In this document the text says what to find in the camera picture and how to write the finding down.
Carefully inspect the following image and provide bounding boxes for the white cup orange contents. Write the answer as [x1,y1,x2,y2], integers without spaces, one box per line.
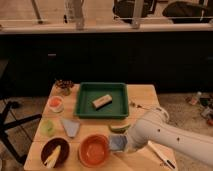
[47,96,64,113]

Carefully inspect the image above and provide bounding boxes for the wooden table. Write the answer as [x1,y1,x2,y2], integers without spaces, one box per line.
[24,85,171,171]

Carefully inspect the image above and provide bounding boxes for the green cup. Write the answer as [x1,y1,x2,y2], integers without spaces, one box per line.
[40,120,54,137]

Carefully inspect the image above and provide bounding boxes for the green plastic tray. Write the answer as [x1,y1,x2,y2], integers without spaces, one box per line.
[75,82,129,119]

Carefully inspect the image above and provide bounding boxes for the tan wooden block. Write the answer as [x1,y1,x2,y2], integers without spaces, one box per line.
[92,94,112,109]

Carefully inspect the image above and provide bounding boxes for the orange bowl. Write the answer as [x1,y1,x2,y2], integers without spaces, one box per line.
[78,134,109,168]

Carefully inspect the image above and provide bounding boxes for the grey triangular cloth piece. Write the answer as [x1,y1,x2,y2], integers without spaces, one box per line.
[61,118,80,138]

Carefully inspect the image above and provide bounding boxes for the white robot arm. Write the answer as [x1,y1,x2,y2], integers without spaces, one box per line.
[125,107,213,166]

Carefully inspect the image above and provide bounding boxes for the white black handled brush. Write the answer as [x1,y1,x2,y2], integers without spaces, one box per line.
[148,141,177,171]

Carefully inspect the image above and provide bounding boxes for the green cucumber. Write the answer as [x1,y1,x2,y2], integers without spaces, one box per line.
[108,124,131,134]

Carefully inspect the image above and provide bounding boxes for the small metal fork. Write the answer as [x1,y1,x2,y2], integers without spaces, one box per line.
[129,101,149,110]

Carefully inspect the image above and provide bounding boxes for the dark brown bowl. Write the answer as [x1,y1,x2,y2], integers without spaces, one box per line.
[41,138,69,168]

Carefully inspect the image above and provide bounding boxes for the black office chair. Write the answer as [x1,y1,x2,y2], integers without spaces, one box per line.
[0,59,42,165]

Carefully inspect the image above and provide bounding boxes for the yellow corn piece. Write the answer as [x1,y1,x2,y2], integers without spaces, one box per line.
[44,145,61,169]

